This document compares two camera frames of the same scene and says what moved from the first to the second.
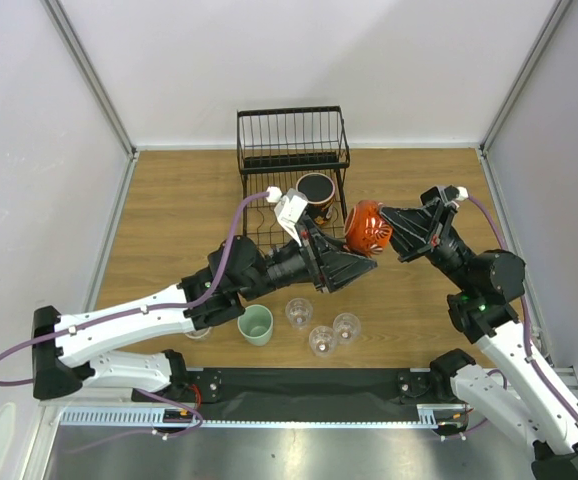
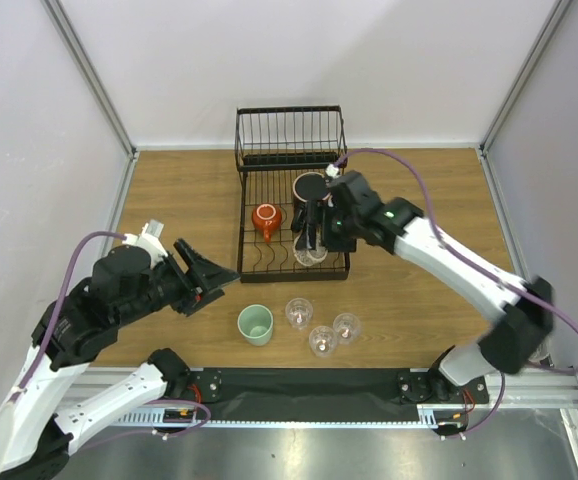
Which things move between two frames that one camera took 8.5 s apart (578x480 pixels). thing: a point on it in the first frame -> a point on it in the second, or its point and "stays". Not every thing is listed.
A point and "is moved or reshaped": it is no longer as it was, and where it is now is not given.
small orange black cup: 367,229 is moved or reshaped
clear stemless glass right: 347,327 stays
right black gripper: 436,230 -> 323,220
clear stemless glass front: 323,341 stays
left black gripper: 332,267 -> 213,276
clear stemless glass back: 299,312 stays
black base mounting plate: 314,394 stays
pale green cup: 256,324 stays
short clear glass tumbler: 200,333 is moved or reshaped
